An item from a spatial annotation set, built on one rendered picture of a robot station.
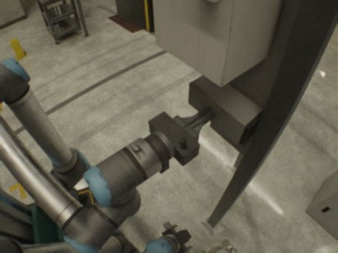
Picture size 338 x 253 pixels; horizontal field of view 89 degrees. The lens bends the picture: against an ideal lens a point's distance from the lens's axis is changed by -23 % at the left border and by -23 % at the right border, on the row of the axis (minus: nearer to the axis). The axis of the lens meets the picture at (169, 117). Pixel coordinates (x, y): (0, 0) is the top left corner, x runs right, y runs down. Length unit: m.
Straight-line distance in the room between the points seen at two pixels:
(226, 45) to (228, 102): 0.26
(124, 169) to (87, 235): 0.20
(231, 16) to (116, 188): 0.37
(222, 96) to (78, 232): 0.50
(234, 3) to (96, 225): 0.53
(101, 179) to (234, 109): 0.35
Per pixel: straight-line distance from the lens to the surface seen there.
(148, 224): 1.62
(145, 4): 0.49
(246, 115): 0.55
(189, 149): 0.48
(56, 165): 1.10
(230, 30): 0.32
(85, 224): 0.55
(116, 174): 0.45
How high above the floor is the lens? 1.58
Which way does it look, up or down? 50 degrees down
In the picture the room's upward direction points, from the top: 2 degrees counter-clockwise
